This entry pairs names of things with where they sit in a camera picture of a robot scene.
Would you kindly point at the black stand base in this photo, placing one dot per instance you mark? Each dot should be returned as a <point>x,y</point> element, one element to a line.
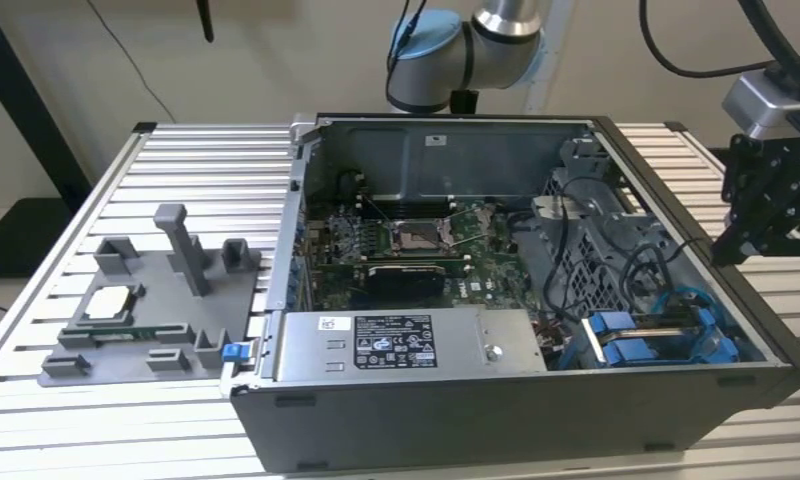
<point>20,240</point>

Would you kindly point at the black open PC case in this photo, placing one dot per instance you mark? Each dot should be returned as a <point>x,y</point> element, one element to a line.
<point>440,425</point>

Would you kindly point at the white case sticker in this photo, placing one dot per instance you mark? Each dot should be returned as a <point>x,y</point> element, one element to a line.
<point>435,140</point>

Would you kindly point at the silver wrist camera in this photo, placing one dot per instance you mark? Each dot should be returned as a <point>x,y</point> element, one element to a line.
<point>754,100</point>

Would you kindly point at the black slanted stand post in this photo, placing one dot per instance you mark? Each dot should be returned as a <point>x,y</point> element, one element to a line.
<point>27,115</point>

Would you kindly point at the silver power supply unit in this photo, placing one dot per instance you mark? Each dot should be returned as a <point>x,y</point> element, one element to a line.
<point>467,340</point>

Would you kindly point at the black hanging antenna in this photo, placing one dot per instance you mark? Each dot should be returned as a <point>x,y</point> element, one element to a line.
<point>206,20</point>

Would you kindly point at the grey metal drive cage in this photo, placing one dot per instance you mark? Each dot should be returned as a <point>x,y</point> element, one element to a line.
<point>601,210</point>

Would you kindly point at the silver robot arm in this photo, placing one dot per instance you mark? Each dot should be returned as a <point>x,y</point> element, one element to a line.
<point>434,75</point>

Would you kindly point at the green motherboard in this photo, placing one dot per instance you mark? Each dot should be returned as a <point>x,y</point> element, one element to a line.
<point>500,280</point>

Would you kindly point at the black graphics card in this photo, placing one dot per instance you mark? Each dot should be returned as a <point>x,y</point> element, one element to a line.
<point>403,285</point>

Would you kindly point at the silver CPU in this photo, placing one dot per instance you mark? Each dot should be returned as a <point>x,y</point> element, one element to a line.
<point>109,302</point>

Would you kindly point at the CPU socket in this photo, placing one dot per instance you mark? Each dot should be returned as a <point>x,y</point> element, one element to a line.
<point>416,240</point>

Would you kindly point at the blue case latch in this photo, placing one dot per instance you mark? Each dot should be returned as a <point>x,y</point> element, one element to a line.
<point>235,352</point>

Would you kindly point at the disk bay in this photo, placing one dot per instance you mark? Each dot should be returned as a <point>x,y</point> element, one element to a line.
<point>726,345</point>

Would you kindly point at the grey parts rack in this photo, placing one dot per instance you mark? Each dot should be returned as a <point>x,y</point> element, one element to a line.
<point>167,300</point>

